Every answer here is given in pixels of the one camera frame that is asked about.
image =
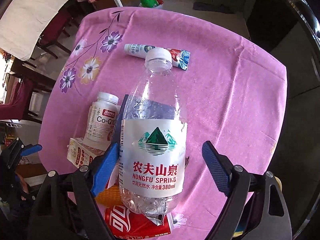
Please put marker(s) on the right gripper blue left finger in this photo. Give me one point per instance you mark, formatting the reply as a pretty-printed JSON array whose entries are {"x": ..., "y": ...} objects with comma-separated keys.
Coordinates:
[{"x": 102, "y": 167}]

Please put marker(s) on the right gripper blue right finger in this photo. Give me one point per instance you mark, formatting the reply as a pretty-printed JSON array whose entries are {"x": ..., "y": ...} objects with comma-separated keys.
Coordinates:
[{"x": 219, "y": 166}]

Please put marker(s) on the red white carton box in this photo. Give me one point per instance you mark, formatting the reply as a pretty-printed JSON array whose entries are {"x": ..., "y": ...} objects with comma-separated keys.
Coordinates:
[{"x": 80, "y": 154}]

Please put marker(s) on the clear water bottle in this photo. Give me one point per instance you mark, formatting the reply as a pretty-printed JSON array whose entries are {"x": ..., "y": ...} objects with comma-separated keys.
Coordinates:
[{"x": 152, "y": 151}]

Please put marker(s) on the white supplement bottle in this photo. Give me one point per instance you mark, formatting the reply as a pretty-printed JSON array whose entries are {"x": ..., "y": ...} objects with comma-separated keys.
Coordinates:
[{"x": 101, "y": 121}]

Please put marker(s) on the red soda can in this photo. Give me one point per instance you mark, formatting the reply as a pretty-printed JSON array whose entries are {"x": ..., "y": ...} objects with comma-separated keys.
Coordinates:
[{"x": 125, "y": 224}]

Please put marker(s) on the blue cardboard box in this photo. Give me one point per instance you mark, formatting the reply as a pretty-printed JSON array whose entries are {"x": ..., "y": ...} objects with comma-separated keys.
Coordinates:
[{"x": 146, "y": 108}]

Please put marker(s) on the silver wrapper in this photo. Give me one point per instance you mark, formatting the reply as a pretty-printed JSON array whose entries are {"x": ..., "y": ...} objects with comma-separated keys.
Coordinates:
[{"x": 156, "y": 217}]

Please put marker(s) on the white blue tube pouch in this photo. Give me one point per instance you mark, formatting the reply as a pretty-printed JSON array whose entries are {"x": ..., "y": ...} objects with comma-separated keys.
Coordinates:
[{"x": 178, "y": 58}]

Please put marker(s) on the orange bumpy mat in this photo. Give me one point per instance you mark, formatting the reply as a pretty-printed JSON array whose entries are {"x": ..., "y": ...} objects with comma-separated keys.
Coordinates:
[{"x": 109, "y": 197}]

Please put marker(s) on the dark wooden chair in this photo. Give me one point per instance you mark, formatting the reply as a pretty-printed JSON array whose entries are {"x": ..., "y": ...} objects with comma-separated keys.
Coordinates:
[{"x": 49, "y": 37}]

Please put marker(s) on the white hanging cloth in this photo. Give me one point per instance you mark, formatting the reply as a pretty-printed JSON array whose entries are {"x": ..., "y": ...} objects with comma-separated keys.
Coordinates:
[{"x": 23, "y": 22}]

